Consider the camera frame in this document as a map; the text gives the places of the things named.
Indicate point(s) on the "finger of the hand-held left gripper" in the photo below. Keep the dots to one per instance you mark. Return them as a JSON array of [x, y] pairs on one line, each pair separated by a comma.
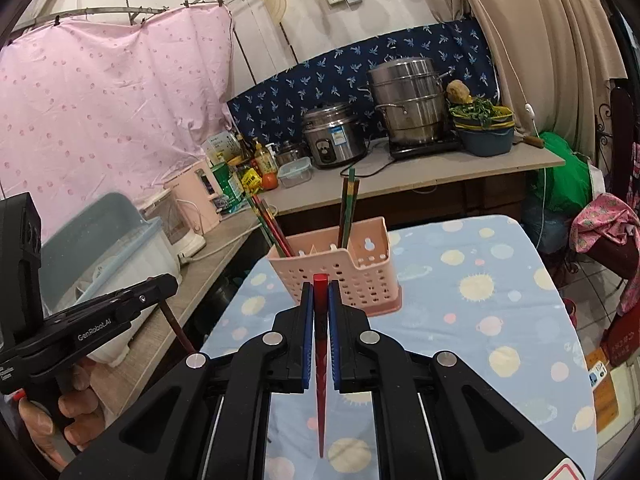
[[150, 292]]

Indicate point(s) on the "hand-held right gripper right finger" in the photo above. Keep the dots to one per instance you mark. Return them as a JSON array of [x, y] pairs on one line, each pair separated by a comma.
[[334, 320]]

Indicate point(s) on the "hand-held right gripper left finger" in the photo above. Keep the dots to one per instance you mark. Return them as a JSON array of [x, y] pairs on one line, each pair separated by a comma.
[[306, 320]]

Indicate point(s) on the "pink perforated utensil holder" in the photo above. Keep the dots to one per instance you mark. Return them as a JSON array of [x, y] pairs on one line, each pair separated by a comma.
[[360, 270]]

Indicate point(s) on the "red chopstick dark band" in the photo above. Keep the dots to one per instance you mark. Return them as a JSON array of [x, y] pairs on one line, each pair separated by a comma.
[[320, 385], [280, 237]]

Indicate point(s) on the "brown chopstick gold band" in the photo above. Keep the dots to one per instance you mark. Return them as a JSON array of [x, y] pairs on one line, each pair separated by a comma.
[[272, 235]]

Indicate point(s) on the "brown chopstick dark band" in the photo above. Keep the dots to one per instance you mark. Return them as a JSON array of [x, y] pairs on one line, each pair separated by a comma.
[[344, 210]]

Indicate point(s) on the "green chopstick gold band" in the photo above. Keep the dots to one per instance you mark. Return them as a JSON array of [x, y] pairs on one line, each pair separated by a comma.
[[352, 200], [257, 215]]

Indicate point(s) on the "person's left hand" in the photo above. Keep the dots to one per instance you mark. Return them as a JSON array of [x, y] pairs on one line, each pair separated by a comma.
[[85, 410]]

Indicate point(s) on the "wooden side counter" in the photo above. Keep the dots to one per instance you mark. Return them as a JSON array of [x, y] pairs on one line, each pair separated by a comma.
[[150, 340]]

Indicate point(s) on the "white clear jug appliance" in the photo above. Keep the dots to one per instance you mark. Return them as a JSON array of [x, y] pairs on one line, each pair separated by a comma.
[[175, 230]]

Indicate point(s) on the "white bin with grey lid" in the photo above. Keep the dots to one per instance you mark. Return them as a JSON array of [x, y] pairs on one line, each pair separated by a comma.
[[100, 240]]

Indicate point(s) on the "pink kitchen appliance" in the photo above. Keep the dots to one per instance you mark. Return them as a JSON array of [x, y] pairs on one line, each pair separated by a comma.
[[197, 195]]

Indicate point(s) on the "green tin can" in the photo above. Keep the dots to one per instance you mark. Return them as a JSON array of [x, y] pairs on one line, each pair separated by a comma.
[[227, 187]]

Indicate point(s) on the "red tomato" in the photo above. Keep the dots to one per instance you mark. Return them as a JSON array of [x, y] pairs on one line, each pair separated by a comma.
[[270, 181]]

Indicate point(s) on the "clear food container blue lid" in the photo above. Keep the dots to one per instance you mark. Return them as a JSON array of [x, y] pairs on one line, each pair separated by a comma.
[[295, 172]]

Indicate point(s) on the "yellow snack packet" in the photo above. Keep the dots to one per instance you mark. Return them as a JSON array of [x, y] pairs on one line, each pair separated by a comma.
[[251, 181]]

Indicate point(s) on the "white carton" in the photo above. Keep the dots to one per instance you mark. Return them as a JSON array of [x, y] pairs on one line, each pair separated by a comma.
[[220, 146]]

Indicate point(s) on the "yellow oil bottle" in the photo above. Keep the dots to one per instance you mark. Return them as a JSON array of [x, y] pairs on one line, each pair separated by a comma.
[[265, 160]]

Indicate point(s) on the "light blue planet tablecloth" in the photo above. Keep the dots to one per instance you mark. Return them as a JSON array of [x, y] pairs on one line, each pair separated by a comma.
[[500, 310]]

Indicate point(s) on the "small steel pot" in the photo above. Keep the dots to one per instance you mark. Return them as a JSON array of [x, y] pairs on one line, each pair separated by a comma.
[[290, 152]]

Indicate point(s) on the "dark sauce bottle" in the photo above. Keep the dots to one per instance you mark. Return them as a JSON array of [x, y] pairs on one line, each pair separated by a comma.
[[245, 147]]

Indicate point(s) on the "wooden back counter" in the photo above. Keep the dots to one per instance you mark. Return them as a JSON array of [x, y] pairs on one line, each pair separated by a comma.
[[425, 170]]

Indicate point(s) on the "pink dotted curtain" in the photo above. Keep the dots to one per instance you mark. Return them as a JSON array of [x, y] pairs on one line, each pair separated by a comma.
[[100, 110]]

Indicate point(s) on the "steel rice cooker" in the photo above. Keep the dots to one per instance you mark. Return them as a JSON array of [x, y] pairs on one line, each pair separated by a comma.
[[332, 135]]

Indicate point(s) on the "black induction cooker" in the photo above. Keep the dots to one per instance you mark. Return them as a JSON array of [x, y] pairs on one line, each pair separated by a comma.
[[425, 147]]

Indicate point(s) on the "steel steamer pot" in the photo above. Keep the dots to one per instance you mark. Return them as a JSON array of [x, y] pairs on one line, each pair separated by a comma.
[[407, 100]]

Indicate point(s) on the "stack of blue bowls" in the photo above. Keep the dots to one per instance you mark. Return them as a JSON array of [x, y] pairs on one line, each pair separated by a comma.
[[485, 135]]

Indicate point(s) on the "navy leaf print cloth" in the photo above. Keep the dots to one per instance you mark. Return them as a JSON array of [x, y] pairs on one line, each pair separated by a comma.
[[350, 75]]

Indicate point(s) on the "leafy green vegetables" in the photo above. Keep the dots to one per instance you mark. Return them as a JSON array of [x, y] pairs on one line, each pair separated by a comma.
[[472, 110]]

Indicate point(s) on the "brown root vegetable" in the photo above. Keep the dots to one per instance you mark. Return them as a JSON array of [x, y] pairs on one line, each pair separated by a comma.
[[459, 92]]

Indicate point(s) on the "green plastic bag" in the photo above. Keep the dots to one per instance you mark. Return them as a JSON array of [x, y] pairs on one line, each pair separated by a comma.
[[565, 175]]

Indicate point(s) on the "metal curtain rod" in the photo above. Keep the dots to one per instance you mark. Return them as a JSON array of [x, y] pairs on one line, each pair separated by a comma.
[[125, 10]]

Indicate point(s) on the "pink floral cloth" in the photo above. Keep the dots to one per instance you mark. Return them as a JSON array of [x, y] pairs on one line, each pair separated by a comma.
[[605, 225]]

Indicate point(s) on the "red cardboard box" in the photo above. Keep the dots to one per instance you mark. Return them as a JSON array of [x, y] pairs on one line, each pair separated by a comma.
[[622, 345]]

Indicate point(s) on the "dark wooden chair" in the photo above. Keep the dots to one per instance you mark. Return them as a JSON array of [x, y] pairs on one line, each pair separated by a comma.
[[622, 125]]

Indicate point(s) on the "beige curtain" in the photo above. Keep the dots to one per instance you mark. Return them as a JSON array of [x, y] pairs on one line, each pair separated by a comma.
[[540, 35]]

